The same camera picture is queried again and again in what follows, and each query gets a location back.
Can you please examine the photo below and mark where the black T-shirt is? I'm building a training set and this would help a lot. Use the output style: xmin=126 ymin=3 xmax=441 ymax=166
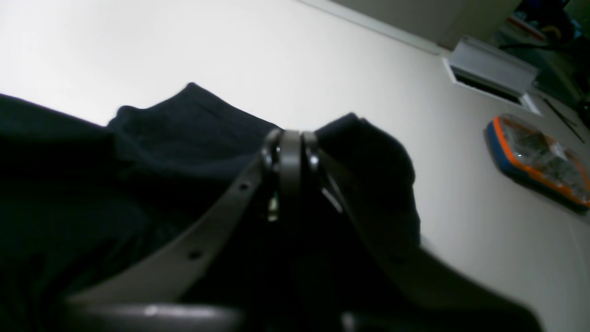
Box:
xmin=0 ymin=82 xmax=422 ymax=332

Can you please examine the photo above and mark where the white table cable slot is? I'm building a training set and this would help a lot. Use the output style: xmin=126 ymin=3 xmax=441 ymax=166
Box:
xmin=444 ymin=36 xmax=543 ymax=116

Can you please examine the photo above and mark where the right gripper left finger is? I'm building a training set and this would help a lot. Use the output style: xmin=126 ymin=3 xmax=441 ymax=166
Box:
xmin=66 ymin=130 xmax=301 ymax=305

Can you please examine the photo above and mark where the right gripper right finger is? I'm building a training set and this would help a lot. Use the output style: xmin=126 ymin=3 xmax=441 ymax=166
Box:
xmin=301 ymin=132 xmax=541 ymax=332

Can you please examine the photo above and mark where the orange-edged circuit board case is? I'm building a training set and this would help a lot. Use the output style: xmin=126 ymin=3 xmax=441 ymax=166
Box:
xmin=484 ymin=114 xmax=590 ymax=213

